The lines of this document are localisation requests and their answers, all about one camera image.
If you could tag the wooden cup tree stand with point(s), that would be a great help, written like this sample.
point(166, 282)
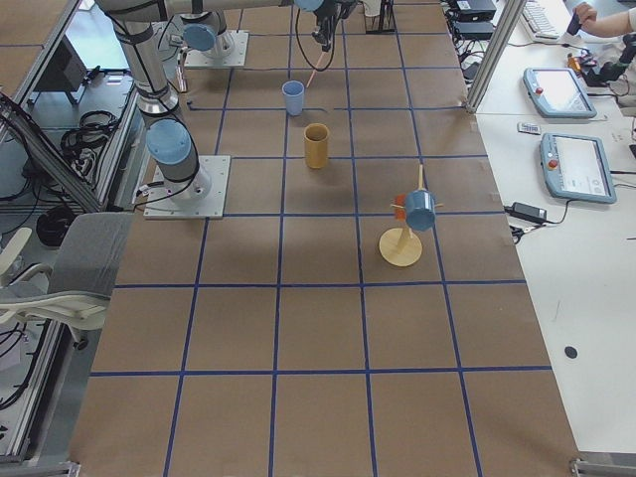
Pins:
point(401, 246)

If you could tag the teach pendant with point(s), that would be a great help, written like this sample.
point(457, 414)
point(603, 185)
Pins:
point(557, 93)
point(575, 167)

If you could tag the upper teach pendant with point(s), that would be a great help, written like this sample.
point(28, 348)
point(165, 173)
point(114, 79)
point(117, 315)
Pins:
point(557, 93)

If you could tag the black power adapter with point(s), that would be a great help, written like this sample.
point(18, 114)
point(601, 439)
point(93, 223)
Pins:
point(527, 213)

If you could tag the person's hand on mouse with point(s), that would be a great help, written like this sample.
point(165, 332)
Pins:
point(586, 16)

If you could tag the black device in hand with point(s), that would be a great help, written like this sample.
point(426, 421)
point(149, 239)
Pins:
point(574, 25)

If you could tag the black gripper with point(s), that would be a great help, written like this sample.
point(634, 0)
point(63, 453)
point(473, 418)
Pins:
point(322, 23)

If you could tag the small white label box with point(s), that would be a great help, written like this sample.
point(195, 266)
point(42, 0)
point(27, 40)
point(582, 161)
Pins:
point(529, 128)

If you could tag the aluminium frame post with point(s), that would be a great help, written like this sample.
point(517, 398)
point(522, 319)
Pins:
point(510, 15)

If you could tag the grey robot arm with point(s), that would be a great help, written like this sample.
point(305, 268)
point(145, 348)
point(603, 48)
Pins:
point(132, 23)
point(208, 33)

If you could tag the lower teach pendant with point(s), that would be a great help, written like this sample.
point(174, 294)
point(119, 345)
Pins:
point(575, 167)

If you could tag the grey office chair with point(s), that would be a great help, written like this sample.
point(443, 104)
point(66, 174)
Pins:
point(74, 291)

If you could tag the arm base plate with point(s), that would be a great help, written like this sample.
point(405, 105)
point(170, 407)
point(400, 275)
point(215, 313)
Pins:
point(205, 197)
point(197, 60)

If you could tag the person's forearm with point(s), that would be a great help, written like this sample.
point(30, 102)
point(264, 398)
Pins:
point(618, 24)

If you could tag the bamboo cylinder holder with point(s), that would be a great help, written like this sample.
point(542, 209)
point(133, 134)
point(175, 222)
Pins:
point(316, 136)

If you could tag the pink chopstick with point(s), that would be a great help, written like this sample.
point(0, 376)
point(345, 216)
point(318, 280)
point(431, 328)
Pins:
point(316, 69)

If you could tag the orange cup on stand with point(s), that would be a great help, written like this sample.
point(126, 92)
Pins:
point(399, 207)

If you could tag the light blue plastic cup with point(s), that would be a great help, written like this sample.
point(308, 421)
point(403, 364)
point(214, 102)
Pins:
point(293, 94)

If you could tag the blue cup on stand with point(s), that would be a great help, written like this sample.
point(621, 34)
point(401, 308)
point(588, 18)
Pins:
point(419, 207)

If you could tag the white keyboard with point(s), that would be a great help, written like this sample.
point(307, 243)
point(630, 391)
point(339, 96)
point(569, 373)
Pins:
point(537, 24)

